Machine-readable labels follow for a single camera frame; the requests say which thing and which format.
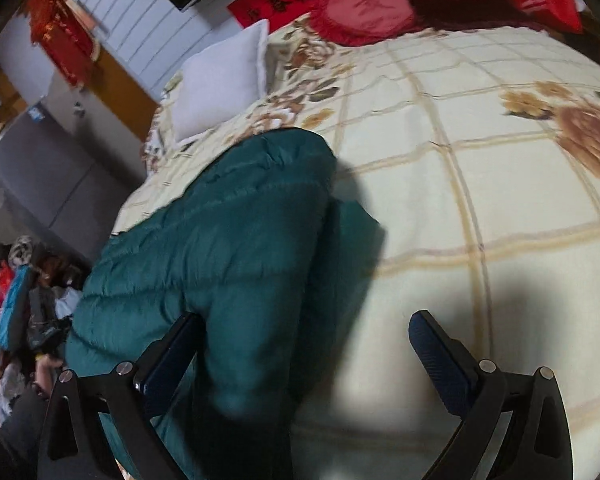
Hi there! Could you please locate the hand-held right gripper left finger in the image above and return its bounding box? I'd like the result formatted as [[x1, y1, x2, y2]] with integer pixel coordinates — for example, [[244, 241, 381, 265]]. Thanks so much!
[[37, 312, 203, 480]]

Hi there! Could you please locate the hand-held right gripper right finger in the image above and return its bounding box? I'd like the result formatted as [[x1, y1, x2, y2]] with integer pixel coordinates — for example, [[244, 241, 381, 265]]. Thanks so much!
[[408, 310, 573, 480]]

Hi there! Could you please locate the teal jacket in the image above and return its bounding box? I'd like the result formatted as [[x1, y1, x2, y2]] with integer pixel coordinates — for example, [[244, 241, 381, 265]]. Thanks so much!
[[65, 127, 386, 480]]

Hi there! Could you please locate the pile of mixed clothes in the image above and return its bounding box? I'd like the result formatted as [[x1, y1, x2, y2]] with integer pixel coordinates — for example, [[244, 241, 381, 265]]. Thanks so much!
[[0, 235, 88, 431]]

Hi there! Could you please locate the cream floral checked blanket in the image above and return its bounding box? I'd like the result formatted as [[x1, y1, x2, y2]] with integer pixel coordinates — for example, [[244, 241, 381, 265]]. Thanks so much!
[[110, 10, 600, 480]]

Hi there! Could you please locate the dark grey cloth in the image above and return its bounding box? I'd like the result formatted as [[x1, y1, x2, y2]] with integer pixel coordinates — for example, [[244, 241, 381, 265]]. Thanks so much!
[[0, 385, 51, 480]]

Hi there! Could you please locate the grey cabinet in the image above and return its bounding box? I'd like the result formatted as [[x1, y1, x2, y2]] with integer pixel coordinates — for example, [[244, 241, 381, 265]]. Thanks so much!
[[0, 75, 151, 266]]

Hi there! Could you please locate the white pillow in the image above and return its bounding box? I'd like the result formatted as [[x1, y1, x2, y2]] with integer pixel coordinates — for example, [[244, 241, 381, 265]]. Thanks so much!
[[171, 19, 271, 143]]

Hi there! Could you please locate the red hanging knot decoration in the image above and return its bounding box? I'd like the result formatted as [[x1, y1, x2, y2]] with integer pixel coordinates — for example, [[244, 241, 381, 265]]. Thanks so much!
[[27, 0, 101, 88]]

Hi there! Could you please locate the red round cushion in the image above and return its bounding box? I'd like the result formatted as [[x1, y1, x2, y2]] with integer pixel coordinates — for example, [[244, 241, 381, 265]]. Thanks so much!
[[310, 0, 426, 46]]

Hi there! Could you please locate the dark red cushion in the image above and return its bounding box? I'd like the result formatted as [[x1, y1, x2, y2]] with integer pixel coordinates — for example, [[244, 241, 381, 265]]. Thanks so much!
[[402, 0, 556, 33]]

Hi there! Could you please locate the brown wooden wall panel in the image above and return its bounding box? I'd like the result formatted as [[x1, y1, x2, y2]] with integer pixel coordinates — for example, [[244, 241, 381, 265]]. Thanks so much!
[[95, 45, 162, 147]]

